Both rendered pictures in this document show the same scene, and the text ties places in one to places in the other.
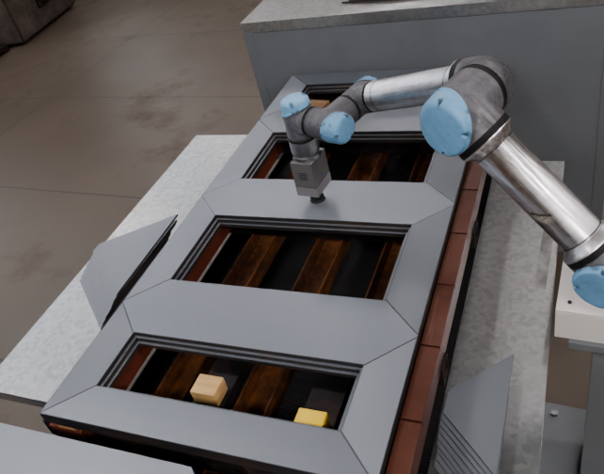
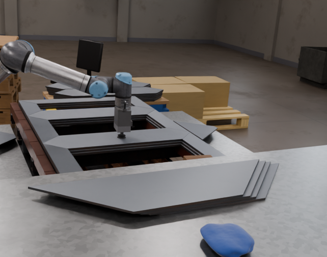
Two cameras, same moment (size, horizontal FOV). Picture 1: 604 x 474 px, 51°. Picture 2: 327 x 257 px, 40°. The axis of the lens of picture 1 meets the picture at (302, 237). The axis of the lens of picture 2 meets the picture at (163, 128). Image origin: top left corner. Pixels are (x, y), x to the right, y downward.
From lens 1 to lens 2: 322 cm
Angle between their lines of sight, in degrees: 105
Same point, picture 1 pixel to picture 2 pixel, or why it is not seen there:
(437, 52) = not seen: hidden behind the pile
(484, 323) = (13, 160)
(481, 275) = (24, 173)
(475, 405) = (3, 136)
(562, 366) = not seen: outside the picture
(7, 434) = (135, 93)
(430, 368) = (18, 117)
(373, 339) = (43, 113)
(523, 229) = not seen: hidden behind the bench
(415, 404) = (18, 112)
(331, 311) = (66, 116)
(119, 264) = (191, 125)
